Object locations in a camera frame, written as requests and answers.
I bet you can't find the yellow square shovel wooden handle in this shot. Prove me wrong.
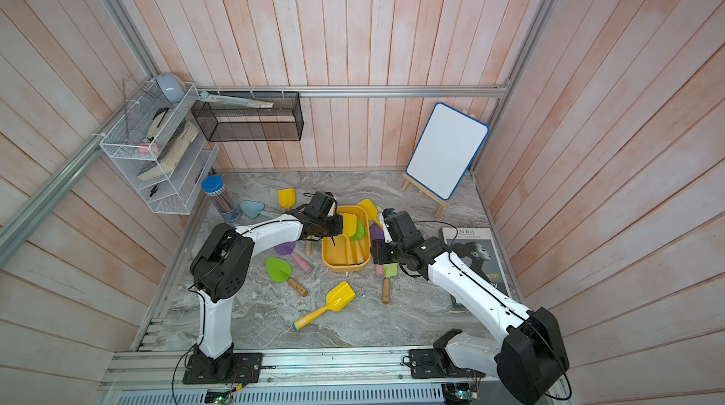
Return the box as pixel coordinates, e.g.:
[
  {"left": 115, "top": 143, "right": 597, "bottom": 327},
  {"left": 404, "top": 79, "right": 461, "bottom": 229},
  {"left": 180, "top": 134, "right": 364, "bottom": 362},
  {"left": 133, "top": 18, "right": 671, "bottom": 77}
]
[{"left": 278, "top": 188, "right": 296, "bottom": 211}]

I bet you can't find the wooden easel stand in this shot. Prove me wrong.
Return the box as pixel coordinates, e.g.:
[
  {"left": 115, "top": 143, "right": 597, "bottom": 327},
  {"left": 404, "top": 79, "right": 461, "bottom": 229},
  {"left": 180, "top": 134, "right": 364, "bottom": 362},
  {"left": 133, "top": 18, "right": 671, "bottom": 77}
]
[{"left": 401, "top": 173, "right": 449, "bottom": 218}]

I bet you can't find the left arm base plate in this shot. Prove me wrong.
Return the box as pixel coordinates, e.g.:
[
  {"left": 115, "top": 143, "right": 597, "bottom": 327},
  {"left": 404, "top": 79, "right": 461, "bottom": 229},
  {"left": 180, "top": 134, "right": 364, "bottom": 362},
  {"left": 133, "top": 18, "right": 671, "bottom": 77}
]
[{"left": 182, "top": 351, "right": 264, "bottom": 385}]

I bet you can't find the white board blue frame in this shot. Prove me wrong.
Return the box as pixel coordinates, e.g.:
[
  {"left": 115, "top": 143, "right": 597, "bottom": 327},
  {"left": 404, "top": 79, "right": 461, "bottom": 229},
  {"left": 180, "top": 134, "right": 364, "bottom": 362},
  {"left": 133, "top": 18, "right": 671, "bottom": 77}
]
[{"left": 405, "top": 102, "right": 490, "bottom": 201}]

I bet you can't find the yellow plastic storage box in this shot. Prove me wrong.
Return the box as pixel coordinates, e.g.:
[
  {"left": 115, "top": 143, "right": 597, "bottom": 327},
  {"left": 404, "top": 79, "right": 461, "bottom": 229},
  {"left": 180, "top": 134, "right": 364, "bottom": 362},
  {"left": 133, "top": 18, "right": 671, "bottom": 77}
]
[{"left": 321, "top": 205, "right": 371, "bottom": 273}]

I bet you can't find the book on wire shelf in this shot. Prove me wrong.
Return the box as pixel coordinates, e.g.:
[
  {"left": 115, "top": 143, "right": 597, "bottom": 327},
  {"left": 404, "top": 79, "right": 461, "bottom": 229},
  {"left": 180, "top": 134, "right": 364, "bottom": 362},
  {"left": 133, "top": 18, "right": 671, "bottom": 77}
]
[{"left": 137, "top": 121, "right": 198, "bottom": 182}]

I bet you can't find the yellow scoop shovel yellow handle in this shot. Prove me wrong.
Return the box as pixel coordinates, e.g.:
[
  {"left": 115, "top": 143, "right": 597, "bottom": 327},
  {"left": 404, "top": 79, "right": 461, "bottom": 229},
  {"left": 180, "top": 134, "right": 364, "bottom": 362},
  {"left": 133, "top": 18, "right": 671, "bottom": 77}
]
[{"left": 358, "top": 199, "right": 379, "bottom": 222}]

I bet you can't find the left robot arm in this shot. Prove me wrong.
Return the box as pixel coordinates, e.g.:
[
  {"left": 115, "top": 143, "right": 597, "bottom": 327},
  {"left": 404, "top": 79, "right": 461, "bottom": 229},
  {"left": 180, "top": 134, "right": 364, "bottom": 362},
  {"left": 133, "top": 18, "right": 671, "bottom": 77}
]
[{"left": 190, "top": 192, "right": 343, "bottom": 361}]

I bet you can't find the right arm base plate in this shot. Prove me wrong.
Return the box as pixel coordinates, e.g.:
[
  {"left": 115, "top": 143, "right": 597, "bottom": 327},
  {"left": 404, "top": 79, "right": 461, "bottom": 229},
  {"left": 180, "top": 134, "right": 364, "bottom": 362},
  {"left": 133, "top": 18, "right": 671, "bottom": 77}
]
[{"left": 401, "top": 348, "right": 485, "bottom": 380}]

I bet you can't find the large yellow plastic scoop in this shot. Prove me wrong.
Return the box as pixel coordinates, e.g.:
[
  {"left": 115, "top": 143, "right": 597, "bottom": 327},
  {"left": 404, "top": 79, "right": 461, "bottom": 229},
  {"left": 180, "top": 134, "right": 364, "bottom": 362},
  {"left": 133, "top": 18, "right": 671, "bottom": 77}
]
[{"left": 294, "top": 282, "right": 356, "bottom": 331}]

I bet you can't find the green shovel wooden handle left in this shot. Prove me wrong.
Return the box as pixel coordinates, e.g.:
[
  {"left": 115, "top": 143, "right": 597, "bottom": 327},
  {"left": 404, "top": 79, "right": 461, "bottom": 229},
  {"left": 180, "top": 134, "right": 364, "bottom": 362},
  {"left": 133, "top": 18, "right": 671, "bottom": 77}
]
[{"left": 265, "top": 257, "right": 309, "bottom": 297}]

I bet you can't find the black wire basket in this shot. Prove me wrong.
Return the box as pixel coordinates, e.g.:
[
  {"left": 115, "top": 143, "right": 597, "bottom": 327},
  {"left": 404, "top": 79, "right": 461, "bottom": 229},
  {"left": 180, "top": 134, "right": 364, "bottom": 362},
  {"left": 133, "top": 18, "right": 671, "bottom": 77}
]
[{"left": 192, "top": 91, "right": 305, "bottom": 142}]

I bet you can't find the light green shovel wooden handle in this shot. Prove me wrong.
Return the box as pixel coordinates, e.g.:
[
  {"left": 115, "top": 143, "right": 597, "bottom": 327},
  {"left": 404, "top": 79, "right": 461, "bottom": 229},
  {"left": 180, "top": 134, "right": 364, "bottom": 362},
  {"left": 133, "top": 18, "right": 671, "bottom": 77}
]
[{"left": 381, "top": 263, "right": 398, "bottom": 305}]

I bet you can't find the aluminium front rail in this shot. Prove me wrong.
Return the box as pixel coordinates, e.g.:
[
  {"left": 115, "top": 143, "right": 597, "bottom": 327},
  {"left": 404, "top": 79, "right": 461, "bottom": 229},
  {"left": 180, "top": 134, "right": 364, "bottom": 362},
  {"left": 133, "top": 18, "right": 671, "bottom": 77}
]
[{"left": 95, "top": 342, "right": 568, "bottom": 392}]

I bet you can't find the white wire shelf rack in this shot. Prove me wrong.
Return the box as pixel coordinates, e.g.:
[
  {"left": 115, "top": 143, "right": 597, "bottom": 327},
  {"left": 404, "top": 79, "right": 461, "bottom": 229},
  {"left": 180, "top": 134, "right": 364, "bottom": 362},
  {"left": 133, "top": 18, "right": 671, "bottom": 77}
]
[{"left": 100, "top": 78, "right": 219, "bottom": 216}]

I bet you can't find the purple shovel pink handle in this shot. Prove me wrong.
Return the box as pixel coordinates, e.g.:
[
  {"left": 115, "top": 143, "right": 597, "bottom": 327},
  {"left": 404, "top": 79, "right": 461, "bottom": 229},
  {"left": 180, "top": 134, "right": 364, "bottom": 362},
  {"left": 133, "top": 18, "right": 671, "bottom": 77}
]
[
  {"left": 369, "top": 222, "right": 384, "bottom": 278},
  {"left": 274, "top": 242, "right": 313, "bottom": 274}
]

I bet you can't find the light blue plastic shovel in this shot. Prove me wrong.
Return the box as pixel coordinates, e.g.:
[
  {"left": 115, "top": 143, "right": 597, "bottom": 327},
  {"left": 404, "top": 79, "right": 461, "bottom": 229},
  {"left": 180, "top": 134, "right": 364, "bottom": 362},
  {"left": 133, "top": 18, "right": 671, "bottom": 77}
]
[{"left": 239, "top": 200, "right": 284, "bottom": 220}]

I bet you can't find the blue lid pencil jar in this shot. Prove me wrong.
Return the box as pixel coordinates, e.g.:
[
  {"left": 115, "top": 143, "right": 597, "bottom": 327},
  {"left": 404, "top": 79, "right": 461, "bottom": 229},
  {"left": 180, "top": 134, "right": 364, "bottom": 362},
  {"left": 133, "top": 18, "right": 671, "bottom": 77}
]
[{"left": 201, "top": 175, "right": 240, "bottom": 226}]

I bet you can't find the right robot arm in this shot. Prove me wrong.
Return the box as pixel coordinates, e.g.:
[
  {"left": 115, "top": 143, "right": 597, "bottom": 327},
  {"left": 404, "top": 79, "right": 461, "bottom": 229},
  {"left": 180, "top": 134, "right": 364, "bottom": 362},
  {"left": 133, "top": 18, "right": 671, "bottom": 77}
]
[{"left": 371, "top": 209, "right": 569, "bottom": 404}]

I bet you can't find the Twins story book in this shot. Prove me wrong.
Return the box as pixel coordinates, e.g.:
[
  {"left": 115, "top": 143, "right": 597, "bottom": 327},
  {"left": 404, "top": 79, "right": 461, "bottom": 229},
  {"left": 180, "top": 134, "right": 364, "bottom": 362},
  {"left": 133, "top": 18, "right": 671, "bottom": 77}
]
[{"left": 439, "top": 227, "right": 510, "bottom": 297}]

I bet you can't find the grey round bowl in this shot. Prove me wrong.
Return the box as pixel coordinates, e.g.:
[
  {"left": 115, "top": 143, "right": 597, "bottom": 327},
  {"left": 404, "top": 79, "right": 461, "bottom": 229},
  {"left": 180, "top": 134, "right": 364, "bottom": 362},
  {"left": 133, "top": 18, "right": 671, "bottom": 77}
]
[{"left": 155, "top": 74, "right": 187, "bottom": 105}]

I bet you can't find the light green box on basket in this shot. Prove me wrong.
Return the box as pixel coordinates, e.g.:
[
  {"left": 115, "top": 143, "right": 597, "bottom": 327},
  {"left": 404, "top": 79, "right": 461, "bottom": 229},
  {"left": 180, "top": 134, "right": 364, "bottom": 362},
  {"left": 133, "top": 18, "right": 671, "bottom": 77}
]
[{"left": 198, "top": 91, "right": 274, "bottom": 110}]

